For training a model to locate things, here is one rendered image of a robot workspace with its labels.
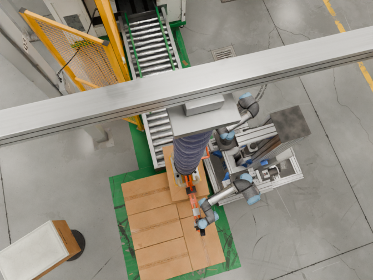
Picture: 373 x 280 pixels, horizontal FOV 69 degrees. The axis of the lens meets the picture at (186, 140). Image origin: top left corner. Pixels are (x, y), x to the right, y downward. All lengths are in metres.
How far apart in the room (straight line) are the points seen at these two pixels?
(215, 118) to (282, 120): 1.10
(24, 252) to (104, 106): 2.49
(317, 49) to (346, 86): 4.02
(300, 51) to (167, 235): 2.71
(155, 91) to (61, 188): 3.44
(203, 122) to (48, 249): 2.42
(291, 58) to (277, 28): 4.18
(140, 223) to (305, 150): 2.66
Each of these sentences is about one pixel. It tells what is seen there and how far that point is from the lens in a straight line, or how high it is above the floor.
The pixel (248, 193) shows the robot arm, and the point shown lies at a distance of 2.38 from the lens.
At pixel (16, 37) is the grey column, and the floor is 2.41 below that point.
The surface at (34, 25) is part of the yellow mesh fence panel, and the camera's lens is 2.85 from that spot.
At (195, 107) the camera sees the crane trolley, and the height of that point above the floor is 2.96.
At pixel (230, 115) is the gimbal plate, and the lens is 1.18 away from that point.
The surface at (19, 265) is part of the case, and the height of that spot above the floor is 1.02.
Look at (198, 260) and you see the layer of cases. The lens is 3.46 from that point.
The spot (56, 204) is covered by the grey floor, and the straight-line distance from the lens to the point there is 4.32.
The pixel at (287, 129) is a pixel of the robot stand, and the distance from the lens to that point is 2.19.
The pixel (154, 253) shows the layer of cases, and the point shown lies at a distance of 3.45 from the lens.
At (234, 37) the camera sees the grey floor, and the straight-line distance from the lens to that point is 5.02.
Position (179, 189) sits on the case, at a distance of 2.89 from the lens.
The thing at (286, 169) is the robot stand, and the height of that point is 0.21.
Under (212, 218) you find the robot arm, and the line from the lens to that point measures 2.44.
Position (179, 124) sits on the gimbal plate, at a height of 2.88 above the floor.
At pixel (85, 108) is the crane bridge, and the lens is 1.04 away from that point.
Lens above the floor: 3.96
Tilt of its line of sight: 74 degrees down
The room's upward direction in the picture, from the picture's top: 6 degrees clockwise
